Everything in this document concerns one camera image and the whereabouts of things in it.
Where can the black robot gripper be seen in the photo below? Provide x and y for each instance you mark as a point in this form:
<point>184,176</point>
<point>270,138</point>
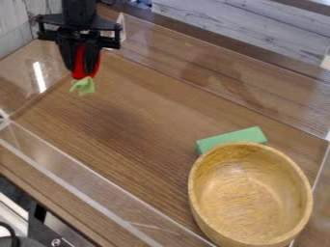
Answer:
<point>78,24</point>

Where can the red plush strawberry toy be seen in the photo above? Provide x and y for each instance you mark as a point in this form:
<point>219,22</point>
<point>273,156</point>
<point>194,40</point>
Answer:
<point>82,83</point>

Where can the green foam block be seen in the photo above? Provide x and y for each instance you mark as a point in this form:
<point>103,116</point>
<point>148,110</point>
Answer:
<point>251,134</point>

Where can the wooden oval bowl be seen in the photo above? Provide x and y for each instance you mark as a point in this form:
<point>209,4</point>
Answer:
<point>250,196</point>

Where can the clear acrylic corner bracket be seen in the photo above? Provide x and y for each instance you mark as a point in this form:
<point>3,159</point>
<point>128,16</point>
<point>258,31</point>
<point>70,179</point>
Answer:
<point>120,35</point>

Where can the clear acrylic tray wall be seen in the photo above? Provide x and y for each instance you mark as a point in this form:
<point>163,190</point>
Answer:
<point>111,217</point>

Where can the black metal table frame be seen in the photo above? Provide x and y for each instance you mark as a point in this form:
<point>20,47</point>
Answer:
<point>50,231</point>

